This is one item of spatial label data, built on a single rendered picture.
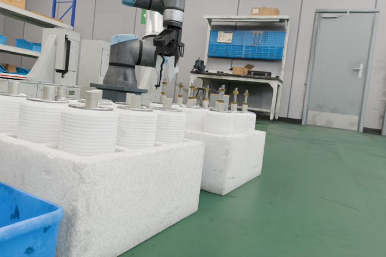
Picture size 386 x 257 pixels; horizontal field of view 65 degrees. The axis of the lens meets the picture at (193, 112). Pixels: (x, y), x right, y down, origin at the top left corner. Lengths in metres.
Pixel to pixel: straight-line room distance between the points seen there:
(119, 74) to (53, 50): 1.96
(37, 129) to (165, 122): 0.26
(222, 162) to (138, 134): 0.40
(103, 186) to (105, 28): 7.46
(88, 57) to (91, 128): 3.20
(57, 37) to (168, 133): 2.67
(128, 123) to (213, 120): 0.43
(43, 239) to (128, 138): 0.24
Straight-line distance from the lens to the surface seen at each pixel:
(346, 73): 6.03
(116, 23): 7.73
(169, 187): 0.67
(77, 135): 0.53
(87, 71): 3.70
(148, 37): 1.43
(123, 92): 1.32
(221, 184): 0.96
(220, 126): 0.98
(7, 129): 0.71
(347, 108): 6.00
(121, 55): 1.36
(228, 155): 0.94
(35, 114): 0.61
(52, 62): 3.25
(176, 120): 0.71
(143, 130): 0.61
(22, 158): 0.58
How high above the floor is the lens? 0.29
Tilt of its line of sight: 3 degrees down
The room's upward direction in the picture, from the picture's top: 6 degrees clockwise
